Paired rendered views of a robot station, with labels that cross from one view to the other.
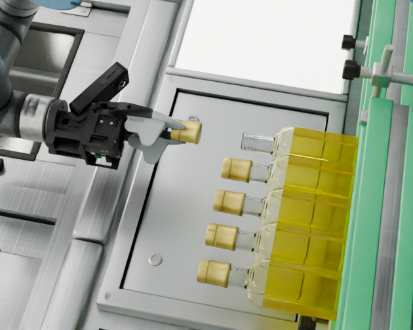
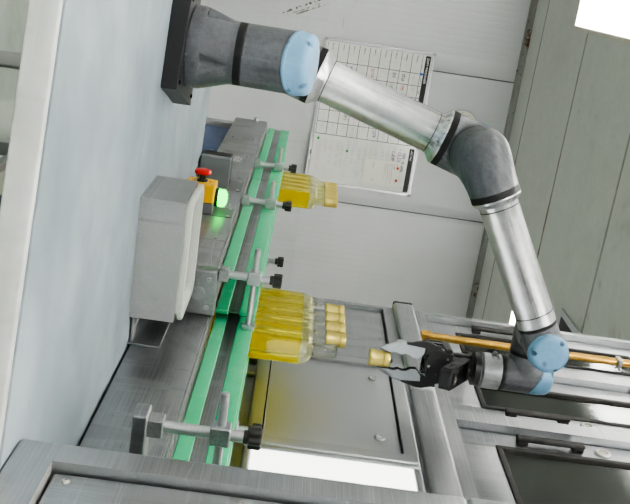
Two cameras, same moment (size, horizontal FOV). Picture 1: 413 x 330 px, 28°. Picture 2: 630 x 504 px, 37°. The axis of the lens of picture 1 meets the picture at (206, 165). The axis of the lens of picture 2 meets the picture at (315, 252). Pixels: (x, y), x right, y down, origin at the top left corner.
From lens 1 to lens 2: 2.55 m
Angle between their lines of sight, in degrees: 105
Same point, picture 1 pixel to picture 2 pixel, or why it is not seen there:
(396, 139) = (241, 268)
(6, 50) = not seen: hidden behind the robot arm
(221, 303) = (321, 362)
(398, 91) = (224, 340)
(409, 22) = (212, 370)
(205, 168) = (356, 413)
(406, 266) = (237, 238)
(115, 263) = not seen: hidden behind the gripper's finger
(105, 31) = not seen: outside the picture
